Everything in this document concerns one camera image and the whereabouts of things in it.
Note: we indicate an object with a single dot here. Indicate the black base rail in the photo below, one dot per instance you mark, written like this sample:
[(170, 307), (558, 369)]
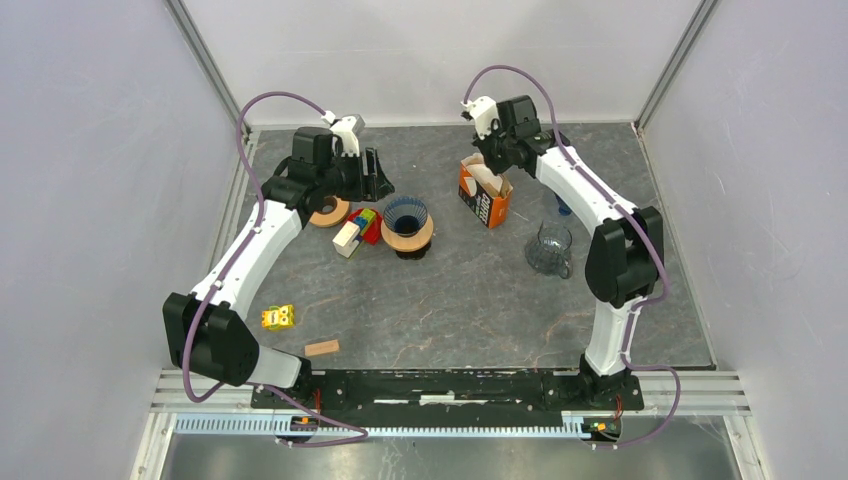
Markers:
[(463, 397)]

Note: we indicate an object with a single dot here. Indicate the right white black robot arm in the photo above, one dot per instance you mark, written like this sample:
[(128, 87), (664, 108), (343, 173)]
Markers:
[(626, 252)]

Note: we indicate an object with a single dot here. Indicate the dark brown dripper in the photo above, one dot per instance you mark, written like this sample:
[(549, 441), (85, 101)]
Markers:
[(414, 255)]

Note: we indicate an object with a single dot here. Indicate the grey slotted cable duct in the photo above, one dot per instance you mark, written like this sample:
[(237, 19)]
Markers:
[(289, 425)]

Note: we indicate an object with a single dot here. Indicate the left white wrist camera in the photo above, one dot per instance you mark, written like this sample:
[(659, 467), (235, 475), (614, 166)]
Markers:
[(347, 128)]

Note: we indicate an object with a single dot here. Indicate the flat wooden block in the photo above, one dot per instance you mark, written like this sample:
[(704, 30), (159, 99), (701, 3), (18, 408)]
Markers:
[(322, 348)]

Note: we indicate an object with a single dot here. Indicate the clear glass pitcher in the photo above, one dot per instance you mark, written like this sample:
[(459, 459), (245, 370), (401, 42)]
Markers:
[(548, 251)]

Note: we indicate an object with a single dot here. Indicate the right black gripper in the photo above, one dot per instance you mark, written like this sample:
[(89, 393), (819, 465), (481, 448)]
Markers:
[(498, 167)]

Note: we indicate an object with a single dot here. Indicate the blue ribbed dripper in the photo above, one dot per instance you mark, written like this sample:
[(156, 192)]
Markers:
[(405, 215), (563, 208)]

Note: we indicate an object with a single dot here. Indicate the orange coffee filter box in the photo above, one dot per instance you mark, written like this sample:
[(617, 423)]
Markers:
[(487, 195)]

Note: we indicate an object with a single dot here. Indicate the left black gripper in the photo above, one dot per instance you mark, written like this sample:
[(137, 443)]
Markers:
[(373, 187)]

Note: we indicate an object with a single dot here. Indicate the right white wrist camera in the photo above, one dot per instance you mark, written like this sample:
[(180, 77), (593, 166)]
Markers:
[(482, 112)]

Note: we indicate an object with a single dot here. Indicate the colourful toy block pile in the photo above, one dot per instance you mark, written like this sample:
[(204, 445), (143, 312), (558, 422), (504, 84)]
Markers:
[(362, 226)]

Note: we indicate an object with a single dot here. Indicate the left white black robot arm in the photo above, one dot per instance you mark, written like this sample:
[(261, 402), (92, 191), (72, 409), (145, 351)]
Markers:
[(205, 329)]

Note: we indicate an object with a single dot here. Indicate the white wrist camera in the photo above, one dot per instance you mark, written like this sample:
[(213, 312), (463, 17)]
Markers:
[(482, 112), (347, 128)]

